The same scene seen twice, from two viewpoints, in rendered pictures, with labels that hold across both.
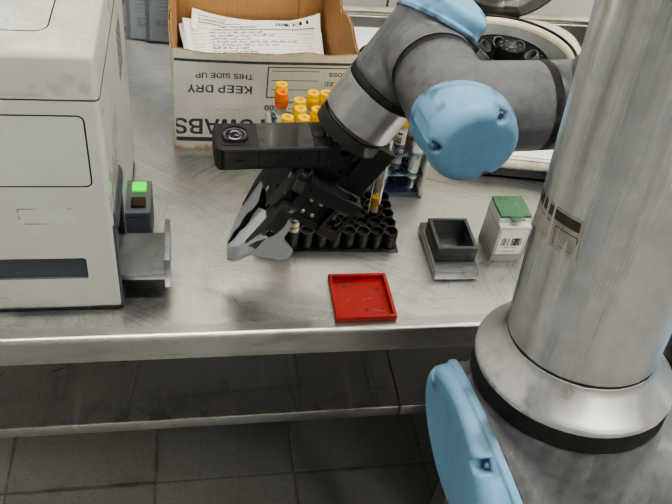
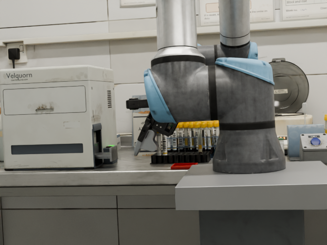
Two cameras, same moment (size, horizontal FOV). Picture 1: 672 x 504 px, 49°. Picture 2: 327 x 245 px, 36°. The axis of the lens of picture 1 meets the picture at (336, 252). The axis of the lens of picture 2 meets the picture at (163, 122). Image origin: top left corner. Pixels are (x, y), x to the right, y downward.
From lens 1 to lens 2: 97 cm
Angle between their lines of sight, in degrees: 45
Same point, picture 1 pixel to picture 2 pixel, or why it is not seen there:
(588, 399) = (168, 49)
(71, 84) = (82, 75)
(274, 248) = (149, 145)
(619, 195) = not seen: outside the picture
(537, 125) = (208, 56)
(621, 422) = (175, 52)
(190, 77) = (139, 124)
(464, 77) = not seen: hidden behind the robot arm
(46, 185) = (73, 112)
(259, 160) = (140, 104)
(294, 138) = not seen: hidden behind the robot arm
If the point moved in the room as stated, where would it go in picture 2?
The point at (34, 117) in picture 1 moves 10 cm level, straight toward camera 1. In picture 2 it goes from (71, 86) to (67, 86)
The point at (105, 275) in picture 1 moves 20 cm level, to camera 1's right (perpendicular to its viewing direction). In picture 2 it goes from (88, 151) to (152, 152)
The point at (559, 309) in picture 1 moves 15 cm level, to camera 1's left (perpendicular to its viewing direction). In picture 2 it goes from (158, 30) to (97, 36)
